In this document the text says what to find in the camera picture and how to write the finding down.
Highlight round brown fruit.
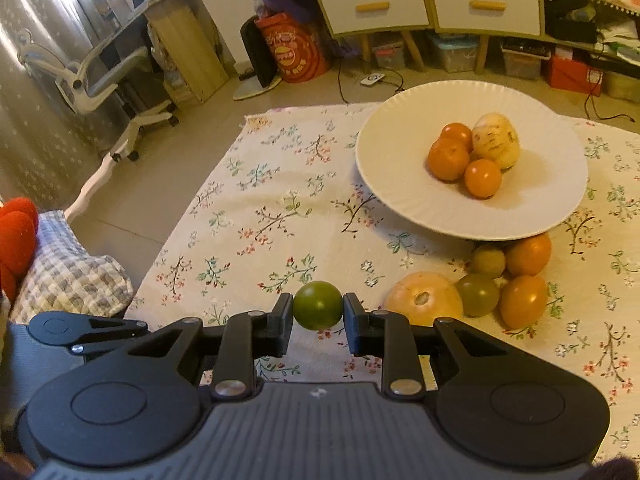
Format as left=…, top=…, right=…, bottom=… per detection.
left=471, top=242, right=507, bottom=279

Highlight red printed bag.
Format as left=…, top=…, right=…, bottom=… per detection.
left=255, top=11, right=331, bottom=84

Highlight smooth yellow grapefruit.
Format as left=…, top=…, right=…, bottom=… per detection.
left=383, top=271, right=465, bottom=327

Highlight white office chair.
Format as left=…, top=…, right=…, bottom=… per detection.
left=17, top=30, right=181, bottom=163

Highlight wooden cabinet with white drawers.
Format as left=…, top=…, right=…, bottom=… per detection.
left=302, top=0, right=435, bottom=73

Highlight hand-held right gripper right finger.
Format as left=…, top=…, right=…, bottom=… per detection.
left=342, top=292, right=546, bottom=398

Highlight floral tablecloth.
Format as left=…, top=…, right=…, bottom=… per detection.
left=122, top=102, right=640, bottom=461

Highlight black cushioned backrest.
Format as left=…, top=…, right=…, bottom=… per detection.
left=232, top=16, right=283, bottom=102

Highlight grey patterned curtain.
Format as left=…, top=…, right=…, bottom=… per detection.
left=0, top=0, right=116, bottom=201

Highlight wooden desk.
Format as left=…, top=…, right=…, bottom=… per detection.
left=87, top=0, right=231, bottom=106

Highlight orange mandarin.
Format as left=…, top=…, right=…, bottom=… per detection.
left=504, top=232, right=552, bottom=277
left=500, top=275, right=548, bottom=330
left=427, top=137, right=472, bottom=182
left=464, top=158, right=503, bottom=199
left=439, top=122, right=474, bottom=153

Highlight red cardboard box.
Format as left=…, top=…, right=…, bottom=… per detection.
left=545, top=55, right=603, bottom=88

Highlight checkered blanket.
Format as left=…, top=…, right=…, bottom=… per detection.
left=10, top=210, right=136, bottom=326

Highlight small clear storage box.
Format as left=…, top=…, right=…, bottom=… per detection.
left=372, top=37, right=406, bottom=68

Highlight stack of papers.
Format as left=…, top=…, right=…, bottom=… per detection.
left=597, top=15, right=640, bottom=63

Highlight white ribbed plate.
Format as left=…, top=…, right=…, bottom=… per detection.
left=355, top=80, right=589, bottom=241

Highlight speckled yellow grapefruit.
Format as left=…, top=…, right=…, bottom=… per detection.
left=471, top=112, right=521, bottom=170

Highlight red plush cushion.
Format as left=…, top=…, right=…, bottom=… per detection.
left=0, top=197, right=40, bottom=301

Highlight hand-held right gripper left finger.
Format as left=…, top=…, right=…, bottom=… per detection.
left=87, top=292, right=296, bottom=402

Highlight beige storage box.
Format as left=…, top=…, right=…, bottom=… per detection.
left=602, top=71, right=640, bottom=103

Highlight wooden cabinet white drawer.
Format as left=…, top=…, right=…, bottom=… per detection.
left=425, top=0, right=547, bottom=76

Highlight clear box dark contents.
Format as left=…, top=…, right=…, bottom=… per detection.
left=501, top=40, right=551, bottom=80

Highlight olive green mandarin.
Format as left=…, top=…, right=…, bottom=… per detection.
left=454, top=273, right=501, bottom=317

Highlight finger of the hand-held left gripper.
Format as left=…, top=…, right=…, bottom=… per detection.
left=27, top=311, right=150, bottom=356

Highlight black bag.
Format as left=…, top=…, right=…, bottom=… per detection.
left=545, top=2, right=598, bottom=43

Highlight clear box blue lid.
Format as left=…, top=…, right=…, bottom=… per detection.
left=431, top=34, right=481, bottom=73

